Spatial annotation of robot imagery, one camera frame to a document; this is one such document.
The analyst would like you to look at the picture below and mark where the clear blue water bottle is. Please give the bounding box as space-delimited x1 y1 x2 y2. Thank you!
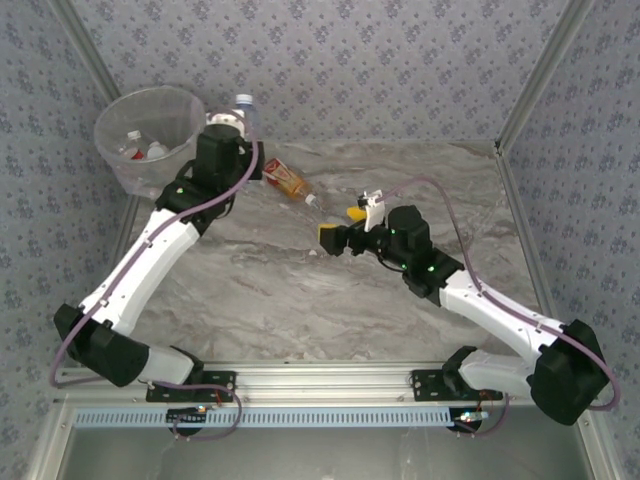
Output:
233 93 260 129

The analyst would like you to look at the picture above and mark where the red white label bottle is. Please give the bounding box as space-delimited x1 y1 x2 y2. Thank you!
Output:
126 129 147 160

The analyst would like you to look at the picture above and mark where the clear plastic bin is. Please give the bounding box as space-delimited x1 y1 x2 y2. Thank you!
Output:
93 87 207 199

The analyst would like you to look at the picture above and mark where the orange juice bottle red label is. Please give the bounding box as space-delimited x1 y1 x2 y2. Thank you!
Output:
263 157 320 206

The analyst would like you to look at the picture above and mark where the right small circuit board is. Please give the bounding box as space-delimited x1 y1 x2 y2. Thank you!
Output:
452 409 490 432

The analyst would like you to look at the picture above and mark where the small circuit board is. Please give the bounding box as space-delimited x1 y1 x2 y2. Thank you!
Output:
452 409 490 432
167 407 210 427

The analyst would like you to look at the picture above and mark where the left small circuit board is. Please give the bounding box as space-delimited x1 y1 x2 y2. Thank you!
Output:
167 407 210 427

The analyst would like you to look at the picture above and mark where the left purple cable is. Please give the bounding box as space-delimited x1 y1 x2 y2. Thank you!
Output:
51 127 244 442

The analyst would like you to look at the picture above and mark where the purple cable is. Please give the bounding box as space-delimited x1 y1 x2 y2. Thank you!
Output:
377 177 624 440
51 127 244 442

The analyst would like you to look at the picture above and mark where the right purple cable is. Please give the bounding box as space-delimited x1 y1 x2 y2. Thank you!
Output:
377 177 624 440

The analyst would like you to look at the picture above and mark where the left aluminium table rail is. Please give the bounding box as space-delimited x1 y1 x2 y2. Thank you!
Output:
112 193 144 256

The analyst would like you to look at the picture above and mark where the aluminium table rail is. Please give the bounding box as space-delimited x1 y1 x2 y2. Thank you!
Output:
112 193 144 256
494 142 559 321

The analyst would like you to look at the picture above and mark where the right aluminium table rail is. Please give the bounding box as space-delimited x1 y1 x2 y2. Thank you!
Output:
494 142 559 321

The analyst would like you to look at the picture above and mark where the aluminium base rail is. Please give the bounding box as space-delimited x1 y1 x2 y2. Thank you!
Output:
54 362 596 407

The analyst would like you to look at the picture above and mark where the right black mount plate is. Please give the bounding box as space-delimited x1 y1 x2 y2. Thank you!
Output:
410 368 504 403

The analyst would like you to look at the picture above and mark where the black mount plate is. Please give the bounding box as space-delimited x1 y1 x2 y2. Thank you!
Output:
410 368 504 403
145 369 237 403

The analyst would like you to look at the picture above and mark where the left aluminium frame post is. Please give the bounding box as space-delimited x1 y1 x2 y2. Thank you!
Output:
49 0 124 101

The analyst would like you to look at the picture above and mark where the aluminium frame post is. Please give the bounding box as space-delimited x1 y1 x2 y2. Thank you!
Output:
494 0 596 157
49 0 124 101

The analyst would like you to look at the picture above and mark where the slotted white cable duct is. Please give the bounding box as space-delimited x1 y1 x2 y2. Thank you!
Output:
74 410 457 430

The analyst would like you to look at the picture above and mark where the left black mount plate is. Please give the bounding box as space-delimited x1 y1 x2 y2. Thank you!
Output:
145 369 237 403

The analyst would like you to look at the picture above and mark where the right aluminium frame post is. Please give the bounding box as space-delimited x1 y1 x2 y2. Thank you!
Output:
494 0 596 157

